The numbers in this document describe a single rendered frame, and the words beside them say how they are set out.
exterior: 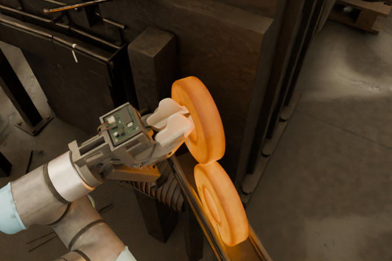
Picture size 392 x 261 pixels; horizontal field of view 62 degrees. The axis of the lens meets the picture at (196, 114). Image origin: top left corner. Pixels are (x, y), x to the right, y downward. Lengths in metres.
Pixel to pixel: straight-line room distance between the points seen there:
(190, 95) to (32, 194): 0.28
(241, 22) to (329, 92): 1.22
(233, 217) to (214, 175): 0.07
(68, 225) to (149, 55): 0.38
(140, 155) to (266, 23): 0.38
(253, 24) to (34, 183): 0.50
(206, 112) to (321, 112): 1.30
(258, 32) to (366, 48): 1.59
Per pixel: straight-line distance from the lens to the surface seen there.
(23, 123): 1.81
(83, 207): 0.64
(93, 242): 0.61
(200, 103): 0.50
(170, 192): 0.86
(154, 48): 0.76
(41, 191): 0.56
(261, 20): 0.72
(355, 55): 2.16
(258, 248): 0.62
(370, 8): 2.32
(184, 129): 0.54
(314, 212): 1.46
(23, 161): 1.67
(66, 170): 0.54
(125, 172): 0.57
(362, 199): 1.57
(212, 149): 0.52
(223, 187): 0.55
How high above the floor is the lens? 1.28
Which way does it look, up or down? 51 degrees down
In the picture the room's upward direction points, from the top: straight up
